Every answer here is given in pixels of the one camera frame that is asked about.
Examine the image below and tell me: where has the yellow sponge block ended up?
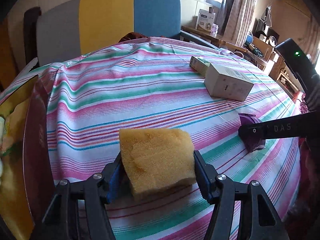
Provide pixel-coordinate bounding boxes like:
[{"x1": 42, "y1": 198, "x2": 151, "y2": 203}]
[{"x1": 119, "y1": 128, "x2": 196, "y2": 200}]

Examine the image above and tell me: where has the gold metal tray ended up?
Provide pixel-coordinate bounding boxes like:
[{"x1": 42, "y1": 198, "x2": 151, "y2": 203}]
[{"x1": 1, "y1": 76, "x2": 55, "y2": 239}]

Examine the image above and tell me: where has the Weidan cracker packet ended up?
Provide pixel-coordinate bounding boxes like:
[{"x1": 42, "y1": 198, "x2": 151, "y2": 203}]
[{"x1": 1, "y1": 116, "x2": 12, "y2": 153}]

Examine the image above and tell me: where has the cluttered shelf unit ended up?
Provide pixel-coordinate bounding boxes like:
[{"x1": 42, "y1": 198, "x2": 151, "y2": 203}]
[{"x1": 243, "y1": 6, "x2": 301, "y2": 93}]

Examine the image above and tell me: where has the white cardboard box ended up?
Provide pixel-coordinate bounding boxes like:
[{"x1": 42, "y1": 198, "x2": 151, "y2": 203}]
[{"x1": 204, "y1": 63, "x2": 254, "y2": 101}]

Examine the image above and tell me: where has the pink curtain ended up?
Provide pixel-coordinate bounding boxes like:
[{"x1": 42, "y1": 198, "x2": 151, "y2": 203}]
[{"x1": 222, "y1": 0, "x2": 257, "y2": 46}]

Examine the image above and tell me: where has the small green box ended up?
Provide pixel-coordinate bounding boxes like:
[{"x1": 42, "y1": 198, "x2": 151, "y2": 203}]
[{"x1": 189, "y1": 56, "x2": 210, "y2": 77}]

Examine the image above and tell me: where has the white product box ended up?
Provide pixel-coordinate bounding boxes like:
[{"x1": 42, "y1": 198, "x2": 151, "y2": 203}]
[{"x1": 195, "y1": 9, "x2": 215, "y2": 33}]

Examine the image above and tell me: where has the striped tablecloth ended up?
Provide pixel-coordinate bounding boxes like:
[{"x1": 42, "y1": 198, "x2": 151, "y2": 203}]
[{"x1": 0, "y1": 36, "x2": 302, "y2": 240}]

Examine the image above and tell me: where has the dark red cloth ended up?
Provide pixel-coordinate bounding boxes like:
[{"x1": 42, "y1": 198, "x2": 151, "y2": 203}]
[{"x1": 119, "y1": 32, "x2": 148, "y2": 43}]

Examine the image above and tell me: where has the grey yellow blue chair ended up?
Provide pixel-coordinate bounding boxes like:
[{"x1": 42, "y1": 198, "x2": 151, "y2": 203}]
[{"x1": 15, "y1": 0, "x2": 218, "y2": 75}]

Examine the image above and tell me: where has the black rolled mat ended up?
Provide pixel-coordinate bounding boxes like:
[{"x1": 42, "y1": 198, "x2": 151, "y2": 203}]
[{"x1": 23, "y1": 7, "x2": 42, "y2": 64}]

